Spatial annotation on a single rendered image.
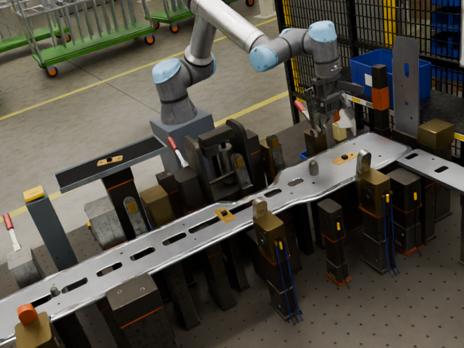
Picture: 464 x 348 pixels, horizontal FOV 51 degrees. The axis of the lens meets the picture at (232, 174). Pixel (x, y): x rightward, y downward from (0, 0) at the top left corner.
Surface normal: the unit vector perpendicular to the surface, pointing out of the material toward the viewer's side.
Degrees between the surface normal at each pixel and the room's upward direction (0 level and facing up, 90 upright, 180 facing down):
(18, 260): 0
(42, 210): 90
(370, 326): 0
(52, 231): 90
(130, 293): 0
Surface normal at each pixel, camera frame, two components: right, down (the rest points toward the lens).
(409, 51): -0.87, 0.38
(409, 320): -0.20, -0.85
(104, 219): 0.45, 0.36
